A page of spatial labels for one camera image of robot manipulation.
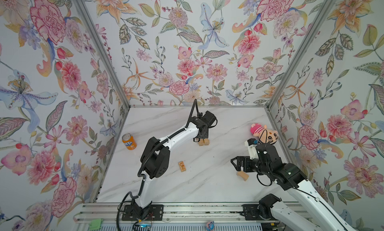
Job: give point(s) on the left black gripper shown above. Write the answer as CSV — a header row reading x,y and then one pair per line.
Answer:
x,y
206,133

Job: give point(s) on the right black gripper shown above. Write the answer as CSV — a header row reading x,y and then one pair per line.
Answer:
x,y
245,159

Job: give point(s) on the curved wood block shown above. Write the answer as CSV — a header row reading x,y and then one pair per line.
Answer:
x,y
243,175

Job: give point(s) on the printed wood block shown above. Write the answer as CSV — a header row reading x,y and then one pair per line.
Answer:
x,y
182,166

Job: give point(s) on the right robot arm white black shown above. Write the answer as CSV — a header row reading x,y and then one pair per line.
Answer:
x,y
326,218

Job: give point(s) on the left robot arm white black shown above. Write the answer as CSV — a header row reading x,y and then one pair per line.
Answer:
x,y
156,157

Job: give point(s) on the pink plush doll toy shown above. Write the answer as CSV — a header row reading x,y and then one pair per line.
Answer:
x,y
264,134

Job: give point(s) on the orange soda can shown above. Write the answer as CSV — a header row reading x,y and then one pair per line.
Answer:
x,y
129,141

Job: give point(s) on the green object bottom left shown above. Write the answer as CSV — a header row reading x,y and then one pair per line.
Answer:
x,y
95,225

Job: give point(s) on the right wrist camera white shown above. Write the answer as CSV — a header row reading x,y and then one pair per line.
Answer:
x,y
251,147

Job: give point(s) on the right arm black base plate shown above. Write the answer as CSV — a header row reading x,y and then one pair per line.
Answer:
x,y
256,212

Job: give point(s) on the small colourful object on rail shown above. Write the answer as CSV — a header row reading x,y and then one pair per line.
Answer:
x,y
210,226

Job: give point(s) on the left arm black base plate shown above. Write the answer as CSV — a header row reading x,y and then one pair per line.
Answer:
x,y
149,213

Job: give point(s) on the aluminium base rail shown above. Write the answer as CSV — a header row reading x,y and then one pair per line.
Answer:
x,y
173,213

